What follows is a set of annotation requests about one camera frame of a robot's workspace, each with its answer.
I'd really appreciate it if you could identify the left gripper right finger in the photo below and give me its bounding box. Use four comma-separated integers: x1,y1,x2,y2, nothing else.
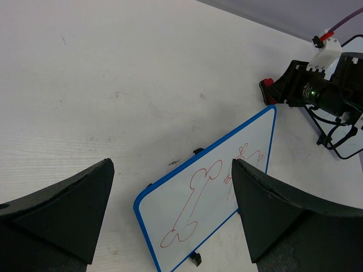
231,159,362,271

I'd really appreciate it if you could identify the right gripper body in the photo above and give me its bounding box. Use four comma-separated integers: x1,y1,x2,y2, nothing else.
271,52,362,116

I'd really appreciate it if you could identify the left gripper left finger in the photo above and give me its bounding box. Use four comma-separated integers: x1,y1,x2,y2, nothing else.
1,159,115,271

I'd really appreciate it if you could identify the red whiteboard eraser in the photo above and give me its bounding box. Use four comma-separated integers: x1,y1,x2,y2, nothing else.
259,78,277,106

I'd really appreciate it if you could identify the blue framed whiteboard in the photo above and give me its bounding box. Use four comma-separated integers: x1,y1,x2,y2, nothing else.
133,105,277,271

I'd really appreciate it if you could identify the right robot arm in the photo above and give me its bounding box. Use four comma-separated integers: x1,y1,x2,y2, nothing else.
265,52,362,129

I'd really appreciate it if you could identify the black framed whiteboard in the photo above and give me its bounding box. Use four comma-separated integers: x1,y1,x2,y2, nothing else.
309,33,363,160

